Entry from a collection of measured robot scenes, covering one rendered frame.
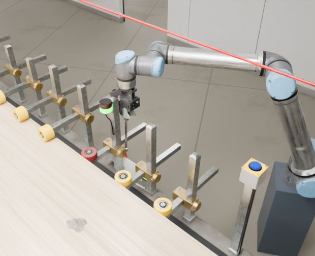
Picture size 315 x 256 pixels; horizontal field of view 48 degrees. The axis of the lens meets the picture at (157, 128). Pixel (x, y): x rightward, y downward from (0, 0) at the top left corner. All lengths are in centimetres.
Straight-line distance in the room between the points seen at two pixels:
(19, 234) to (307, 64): 338
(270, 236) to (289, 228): 15
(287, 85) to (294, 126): 23
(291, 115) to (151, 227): 78
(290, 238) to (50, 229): 152
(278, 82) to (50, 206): 110
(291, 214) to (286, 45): 232
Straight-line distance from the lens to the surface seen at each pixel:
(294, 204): 223
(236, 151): 326
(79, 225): 151
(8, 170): 184
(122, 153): 188
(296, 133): 174
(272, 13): 416
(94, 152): 182
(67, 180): 171
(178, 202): 166
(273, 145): 341
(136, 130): 201
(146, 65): 160
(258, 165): 131
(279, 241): 250
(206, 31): 469
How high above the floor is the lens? 210
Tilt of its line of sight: 38 degrees down
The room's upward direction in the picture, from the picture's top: 1 degrees clockwise
